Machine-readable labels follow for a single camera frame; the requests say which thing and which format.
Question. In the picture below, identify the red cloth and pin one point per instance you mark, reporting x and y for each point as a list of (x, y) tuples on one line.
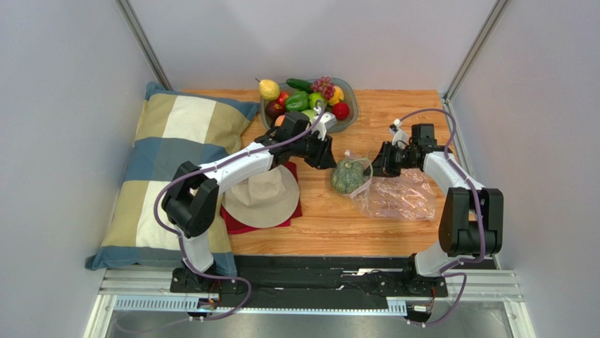
[(262, 225)]

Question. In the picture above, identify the purple grapes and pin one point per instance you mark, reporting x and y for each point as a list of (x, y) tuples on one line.
[(325, 87)]

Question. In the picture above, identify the green cucumber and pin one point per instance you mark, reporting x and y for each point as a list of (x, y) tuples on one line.
[(300, 85)]

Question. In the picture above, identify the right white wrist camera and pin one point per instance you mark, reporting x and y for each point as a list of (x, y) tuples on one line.
[(399, 137)]

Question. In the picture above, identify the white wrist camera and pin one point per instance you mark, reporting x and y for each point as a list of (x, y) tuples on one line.
[(322, 123), (399, 137)]

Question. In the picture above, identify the right aluminium frame post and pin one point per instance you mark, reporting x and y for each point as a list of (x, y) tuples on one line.
[(486, 30)]

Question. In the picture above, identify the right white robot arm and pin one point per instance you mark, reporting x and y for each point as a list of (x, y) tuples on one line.
[(471, 225)]

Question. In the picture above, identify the green apple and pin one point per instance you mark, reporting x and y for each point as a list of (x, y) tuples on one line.
[(314, 98)]

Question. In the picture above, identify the grey plastic basket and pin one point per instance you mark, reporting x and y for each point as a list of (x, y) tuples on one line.
[(341, 125)]

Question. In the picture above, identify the green bell pepper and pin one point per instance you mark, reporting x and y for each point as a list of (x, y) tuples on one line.
[(297, 101)]

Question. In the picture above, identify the red apple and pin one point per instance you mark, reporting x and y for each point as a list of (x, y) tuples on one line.
[(281, 100)]

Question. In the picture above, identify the left aluminium frame post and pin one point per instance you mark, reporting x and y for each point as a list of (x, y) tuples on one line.
[(129, 14)]

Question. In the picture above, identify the orange peach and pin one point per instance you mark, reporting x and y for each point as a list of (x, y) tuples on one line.
[(279, 120)]

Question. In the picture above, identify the beige bucket hat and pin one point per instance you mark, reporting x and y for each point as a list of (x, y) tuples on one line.
[(267, 197)]

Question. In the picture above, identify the checked blue beige pillow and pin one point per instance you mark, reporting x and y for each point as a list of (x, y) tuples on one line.
[(174, 127)]

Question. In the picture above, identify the clear zip top bag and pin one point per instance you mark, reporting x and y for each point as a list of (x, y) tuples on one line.
[(408, 197)]

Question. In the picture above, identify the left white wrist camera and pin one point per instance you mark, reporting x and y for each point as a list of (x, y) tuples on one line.
[(322, 123)]

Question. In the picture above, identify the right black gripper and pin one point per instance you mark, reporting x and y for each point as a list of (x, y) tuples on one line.
[(386, 160)]

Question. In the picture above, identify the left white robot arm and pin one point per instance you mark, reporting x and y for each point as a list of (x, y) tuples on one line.
[(187, 205)]

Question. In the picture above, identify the pale green cabbage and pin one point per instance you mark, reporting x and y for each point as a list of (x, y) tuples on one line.
[(311, 114)]

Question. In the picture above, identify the yellow pear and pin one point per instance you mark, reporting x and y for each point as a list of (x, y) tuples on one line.
[(268, 89)]

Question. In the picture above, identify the aluminium frame post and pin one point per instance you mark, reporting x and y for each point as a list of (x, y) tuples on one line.
[(486, 30), (129, 14)]

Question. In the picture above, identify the red tomato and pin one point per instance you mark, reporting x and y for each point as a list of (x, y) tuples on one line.
[(341, 111)]

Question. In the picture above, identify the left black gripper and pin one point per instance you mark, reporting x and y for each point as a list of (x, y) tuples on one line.
[(324, 158)]

